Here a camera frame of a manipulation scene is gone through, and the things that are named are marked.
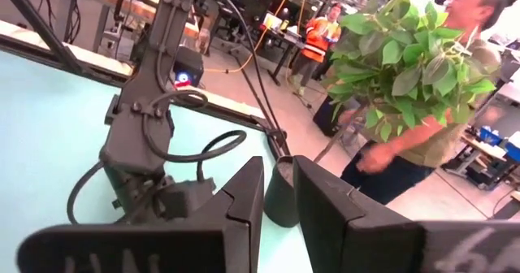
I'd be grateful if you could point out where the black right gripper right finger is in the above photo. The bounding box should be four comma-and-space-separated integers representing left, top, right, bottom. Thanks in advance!
292, 154, 520, 273

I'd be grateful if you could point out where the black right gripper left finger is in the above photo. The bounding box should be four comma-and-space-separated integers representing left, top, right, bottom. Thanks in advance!
15, 155, 265, 273

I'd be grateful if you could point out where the person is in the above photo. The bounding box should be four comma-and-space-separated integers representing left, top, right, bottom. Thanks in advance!
288, 2, 342, 98
339, 0, 520, 207

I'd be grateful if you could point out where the black plant pot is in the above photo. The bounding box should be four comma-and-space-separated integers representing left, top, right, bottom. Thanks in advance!
263, 155, 301, 228

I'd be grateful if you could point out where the black computer tower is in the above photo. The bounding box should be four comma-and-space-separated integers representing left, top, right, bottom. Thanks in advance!
173, 47, 205, 89

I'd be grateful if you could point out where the blue storage bin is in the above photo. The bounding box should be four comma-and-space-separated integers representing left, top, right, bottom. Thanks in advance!
479, 126, 505, 147

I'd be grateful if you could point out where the green leafy plant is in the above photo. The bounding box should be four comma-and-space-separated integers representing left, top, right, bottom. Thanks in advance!
312, 0, 499, 163

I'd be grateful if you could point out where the black desk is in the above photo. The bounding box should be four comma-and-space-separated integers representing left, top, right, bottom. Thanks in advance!
259, 27, 306, 87

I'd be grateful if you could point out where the wooden top workbench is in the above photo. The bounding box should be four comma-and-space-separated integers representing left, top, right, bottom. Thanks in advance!
64, 0, 201, 39

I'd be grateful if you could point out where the long black cable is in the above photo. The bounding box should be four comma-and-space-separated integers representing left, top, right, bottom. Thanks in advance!
174, 0, 285, 138

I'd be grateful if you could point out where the yellow hanging cable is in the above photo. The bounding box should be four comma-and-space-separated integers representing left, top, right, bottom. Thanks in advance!
202, 0, 300, 74

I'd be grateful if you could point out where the black aluminium frame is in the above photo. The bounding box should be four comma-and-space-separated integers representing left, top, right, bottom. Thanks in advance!
0, 0, 292, 156

